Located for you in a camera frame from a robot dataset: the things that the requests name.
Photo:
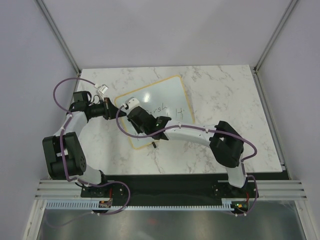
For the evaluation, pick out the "right aluminium corner post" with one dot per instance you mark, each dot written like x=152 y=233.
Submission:
x=276 y=34

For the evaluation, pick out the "aluminium rail frame front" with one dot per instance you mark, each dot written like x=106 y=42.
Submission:
x=264 y=189

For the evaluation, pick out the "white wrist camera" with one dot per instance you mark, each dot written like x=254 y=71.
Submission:
x=101 y=90
x=131 y=103

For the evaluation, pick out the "white slotted cable duct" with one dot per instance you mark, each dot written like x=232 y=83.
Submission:
x=104 y=204

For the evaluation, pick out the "aluminium corner post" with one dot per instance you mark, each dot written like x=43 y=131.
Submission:
x=276 y=34
x=57 y=34

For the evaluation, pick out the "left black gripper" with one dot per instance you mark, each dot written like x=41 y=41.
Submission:
x=107 y=108

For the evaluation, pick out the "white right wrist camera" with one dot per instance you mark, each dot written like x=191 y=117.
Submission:
x=131 y=103

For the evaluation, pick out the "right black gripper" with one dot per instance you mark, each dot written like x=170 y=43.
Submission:
x=138 y=129

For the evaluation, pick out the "left aluminium corner post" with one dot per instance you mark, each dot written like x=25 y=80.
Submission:
x=57 y=34

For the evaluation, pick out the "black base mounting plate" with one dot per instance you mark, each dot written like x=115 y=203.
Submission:
x=185 y=178

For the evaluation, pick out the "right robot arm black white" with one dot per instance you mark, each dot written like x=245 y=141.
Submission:
x=224 y=143

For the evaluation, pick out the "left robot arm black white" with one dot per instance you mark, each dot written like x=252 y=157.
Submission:
x=64 y=156

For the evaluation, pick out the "white whiteboard with wooden frame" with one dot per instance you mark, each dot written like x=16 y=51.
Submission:
x=166 y=97

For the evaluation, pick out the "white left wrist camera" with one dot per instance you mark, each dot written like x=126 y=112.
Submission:
x=101 y=90

